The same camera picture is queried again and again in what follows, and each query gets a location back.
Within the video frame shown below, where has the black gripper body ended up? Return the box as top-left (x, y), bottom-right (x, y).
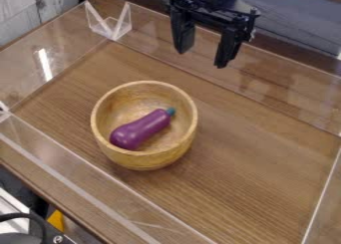
top-left (170, 0), bottom-right (261, 34)

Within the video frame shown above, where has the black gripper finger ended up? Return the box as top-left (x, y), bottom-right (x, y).
top-left (170, 8), bottom-right (195, 54)
top-left (214, 27), bottom-right (244, 69)

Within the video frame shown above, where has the brown wooden bowl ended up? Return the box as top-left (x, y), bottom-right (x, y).
top-left (91, 81), bottom-right (198, 171)

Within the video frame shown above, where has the purple toy eggplant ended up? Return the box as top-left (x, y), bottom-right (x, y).
top-left (110, 108), bottom-right (175, 150)

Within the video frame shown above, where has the yellow black machine base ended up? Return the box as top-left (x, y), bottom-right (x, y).
top-left (0, 205), bottom-right (104, 244)

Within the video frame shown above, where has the clear acrylic tray wall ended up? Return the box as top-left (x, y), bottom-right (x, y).
top-left (0, 109), bottom-right (215, 244)

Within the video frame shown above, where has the black cable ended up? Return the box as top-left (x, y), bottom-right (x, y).
top-left (0, 212), bottom-right (48, 244)

